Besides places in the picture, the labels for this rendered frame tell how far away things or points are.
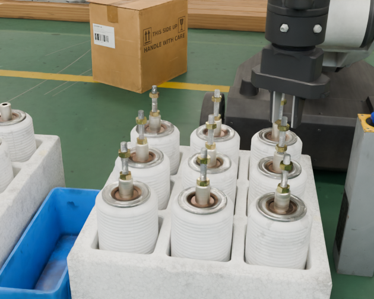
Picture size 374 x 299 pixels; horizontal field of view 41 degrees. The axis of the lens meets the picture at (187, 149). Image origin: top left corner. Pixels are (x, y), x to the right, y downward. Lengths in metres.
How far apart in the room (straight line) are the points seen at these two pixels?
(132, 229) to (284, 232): 0.22
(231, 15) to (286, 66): 1.93
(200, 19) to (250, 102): 1.51
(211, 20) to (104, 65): 0.93
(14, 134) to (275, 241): 0.56
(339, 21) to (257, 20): 1.63
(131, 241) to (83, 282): 0.10
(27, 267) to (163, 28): 1.15
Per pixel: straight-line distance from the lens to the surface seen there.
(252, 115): 1.24
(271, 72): 0.79
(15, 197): 0.96
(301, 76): 0.77
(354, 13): 1.09
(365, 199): 0.97
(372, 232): 1.01
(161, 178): 0.87
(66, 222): 1.11
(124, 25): 1.81
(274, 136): 0.97
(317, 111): 1.27
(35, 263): 1.01
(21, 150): 1.07
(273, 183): 0.84
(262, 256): 0.78
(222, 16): 2.70
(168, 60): 1.94
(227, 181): 0.85
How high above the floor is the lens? 0.68
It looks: 28 degrees down
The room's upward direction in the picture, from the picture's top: 1 degrees clockwise
